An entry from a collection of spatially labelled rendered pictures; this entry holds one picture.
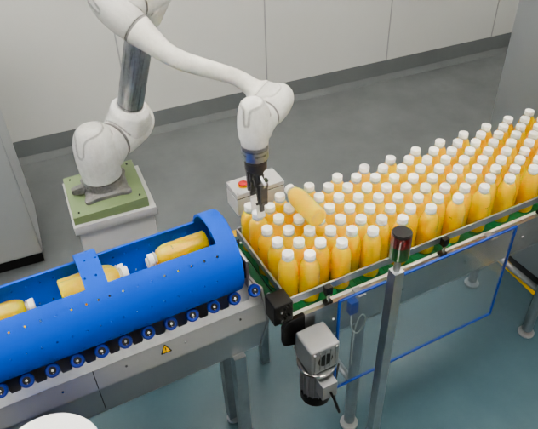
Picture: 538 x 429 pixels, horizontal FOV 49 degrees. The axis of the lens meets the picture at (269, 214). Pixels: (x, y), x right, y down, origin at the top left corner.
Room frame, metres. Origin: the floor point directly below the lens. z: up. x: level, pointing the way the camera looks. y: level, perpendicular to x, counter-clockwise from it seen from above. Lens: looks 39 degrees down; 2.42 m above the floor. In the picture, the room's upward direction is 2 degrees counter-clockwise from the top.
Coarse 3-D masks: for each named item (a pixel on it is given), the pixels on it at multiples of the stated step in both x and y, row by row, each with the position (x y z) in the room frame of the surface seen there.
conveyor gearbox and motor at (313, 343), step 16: (304, 336) 1.27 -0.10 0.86; (320, 336) 1.27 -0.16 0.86; (304, 352) 1.23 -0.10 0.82; (320, 352) 1.21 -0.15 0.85; (336, 352) 1.23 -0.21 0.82; (304, 368) 1.23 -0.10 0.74; (320, 368) 1.20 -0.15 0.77; (304, 384) 1.23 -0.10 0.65; (320, 384) 1.19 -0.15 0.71; (336, 384) 1.19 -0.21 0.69; (304, 400) 1.23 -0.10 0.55; (320, 400) 1.21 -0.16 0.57
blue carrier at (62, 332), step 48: (144, 240) 1.47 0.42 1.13; (0, 288) 1.27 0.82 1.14; (48, 288) 1.33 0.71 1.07; (96, 288) 1.19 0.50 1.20; (144, 288) 1.22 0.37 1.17; (192, 288) 1.26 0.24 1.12; (240, 288) 1.34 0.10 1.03; (0, 336) 1.05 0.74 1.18; (48, 336) 1.08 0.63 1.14; (96, 336) 1.12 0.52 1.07
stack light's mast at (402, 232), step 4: (392, 228) 1.34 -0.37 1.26; (396, 228) 1.34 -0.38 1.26; (400, 228) 1.34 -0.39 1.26; (404, 228) 1.34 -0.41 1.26; (408, 228) 1.34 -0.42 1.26; (392, 232) 1.32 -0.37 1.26; (396, 232) 1.32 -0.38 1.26; (400, 232) 1.32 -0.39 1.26; (404, 232) 1.32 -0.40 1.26; (408, 232) 1.32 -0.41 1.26; (412, 232) 1.32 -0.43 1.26; (396, 236) 1.31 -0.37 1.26; (400, 236) 1.30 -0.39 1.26; (404, 236) 1.30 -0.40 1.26; (408, 236) 1.30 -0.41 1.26; (412, 236) 1.31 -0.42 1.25; (396, 264) 1.32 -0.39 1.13; (400, 264) 1.32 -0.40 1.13; (396, 268) 1.31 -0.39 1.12
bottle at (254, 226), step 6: (252, 216) 1.62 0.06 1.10; (252, 222) 1.60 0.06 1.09; (258, 222) 1.59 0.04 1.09; (264, 222) 1.60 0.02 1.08; (252, 228) 1.59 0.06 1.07; (258, 228) 1.58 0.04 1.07; (252, 234) 1.59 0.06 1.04; (258, 234) 1.58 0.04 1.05; (252, 240) 1.59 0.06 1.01; (252, 246) 1.59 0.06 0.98
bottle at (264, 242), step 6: (258, 240) 1.55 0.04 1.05; (264, 240) 1.53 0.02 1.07; (270, 240) 1.53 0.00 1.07; (258, 246) 1.54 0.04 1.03; (264, 246) 1.52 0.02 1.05; (270, 246) 1.52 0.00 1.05; (258, 252) 1.54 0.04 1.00; (264, 252) 1.52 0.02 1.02; (264, 258) 1.52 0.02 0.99; (264, 264) 1.52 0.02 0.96
